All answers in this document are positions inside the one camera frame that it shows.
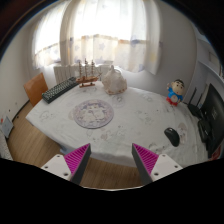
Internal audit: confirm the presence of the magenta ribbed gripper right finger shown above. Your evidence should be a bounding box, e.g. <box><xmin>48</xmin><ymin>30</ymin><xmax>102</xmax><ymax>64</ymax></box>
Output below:
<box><xmin>132</xmin><ymin>143</ymin><xmax>182</xmax><ymax>185</ymax></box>

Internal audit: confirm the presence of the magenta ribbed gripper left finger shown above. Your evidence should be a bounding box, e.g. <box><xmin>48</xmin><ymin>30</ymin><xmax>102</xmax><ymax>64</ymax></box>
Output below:
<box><xmin>42</xmin><ymin>144</ymin><xmax>91</xmax><ymax>185</ymax></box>

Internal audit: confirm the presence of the black computer mouse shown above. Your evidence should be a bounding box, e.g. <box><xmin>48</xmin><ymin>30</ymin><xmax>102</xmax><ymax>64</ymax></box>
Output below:
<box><xmin>164</xmin><ymin>128</ymin><xmax>180</xmax><ymax>147</ymax></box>

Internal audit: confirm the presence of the round patterned mouse pad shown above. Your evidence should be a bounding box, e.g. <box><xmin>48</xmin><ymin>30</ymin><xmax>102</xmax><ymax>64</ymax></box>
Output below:
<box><xmin>72</xmin><ymin>99</ymin><xmax>114</xmax><ymax>129</ymax></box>

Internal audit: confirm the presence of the white patterned tablecloth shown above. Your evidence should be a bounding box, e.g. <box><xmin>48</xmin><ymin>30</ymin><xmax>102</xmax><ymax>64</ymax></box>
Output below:
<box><xmin>27</xmin><ymin>82</ymin><xmax>208</xmax><ymax>167</ymax></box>

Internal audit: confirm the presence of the black wifi router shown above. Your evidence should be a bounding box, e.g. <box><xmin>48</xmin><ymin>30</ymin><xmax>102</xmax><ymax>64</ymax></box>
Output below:
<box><xmin>187</xmin><ymin>89</ymin><xmax>203</xmax><ymax>118</ymax></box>

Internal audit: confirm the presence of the black computer monitor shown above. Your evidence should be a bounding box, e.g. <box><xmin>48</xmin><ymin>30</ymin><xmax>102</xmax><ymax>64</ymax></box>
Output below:
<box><xmin>201</xmin><ymin>84</ymin><xmax>224</xmax><ymax>157</ymax></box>

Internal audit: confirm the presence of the black mechanical keyboard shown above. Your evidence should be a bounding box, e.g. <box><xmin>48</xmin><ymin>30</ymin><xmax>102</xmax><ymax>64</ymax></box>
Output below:
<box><xmin>42</xmin><ymin>77</ymin><xmax>78</xmax><ymax>103</ymax></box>

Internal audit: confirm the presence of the white box on floor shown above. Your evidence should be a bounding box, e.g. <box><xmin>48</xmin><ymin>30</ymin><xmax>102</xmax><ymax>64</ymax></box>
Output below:
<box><xmin>0</xmin><ymin>116</ymin><xmax>13</xmax><ymax>138</ymax></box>

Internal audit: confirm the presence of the cartoon boy figurine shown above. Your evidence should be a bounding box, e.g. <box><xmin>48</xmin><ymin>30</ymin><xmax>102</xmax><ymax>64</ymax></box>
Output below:
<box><xmin>166</xmin><ymin>79</ymin><xmax>185</xmax><ymax>106</ymax></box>

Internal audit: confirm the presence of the wooden model sailing ship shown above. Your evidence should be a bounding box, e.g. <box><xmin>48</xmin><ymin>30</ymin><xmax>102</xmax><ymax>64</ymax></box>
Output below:
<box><xmin>76</xmin><ymin>61</ymin><xmax>100</xmax><ymax>88</ymax></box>

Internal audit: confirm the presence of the orange wooden chair back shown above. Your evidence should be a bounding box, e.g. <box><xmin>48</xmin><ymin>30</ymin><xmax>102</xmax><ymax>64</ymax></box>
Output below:
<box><xmin>24</xmin><ymin>73</ymin><xmax>48</xmax><ymax>106</ymax></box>

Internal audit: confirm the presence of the large white conch shell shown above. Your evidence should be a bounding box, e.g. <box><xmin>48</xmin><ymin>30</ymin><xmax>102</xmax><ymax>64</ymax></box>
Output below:
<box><xmin>102</xmin><ymin>66</ymin><xmax>127</xmax><ymax>95</ymax></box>

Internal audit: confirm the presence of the white radiator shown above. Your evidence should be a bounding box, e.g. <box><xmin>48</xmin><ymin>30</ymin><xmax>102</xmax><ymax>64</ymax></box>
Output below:
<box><xmin>54</xmin><ymin>64</ymin><xmax>110</xmax><ymax>84</ymax></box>

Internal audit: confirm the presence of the sheer white curtain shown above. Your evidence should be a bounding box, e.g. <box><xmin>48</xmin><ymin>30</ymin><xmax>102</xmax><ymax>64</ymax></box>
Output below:
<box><xmin>32</xmin><ymin>0</ymin><xmax>162</xmax><ymax>74</ymax></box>

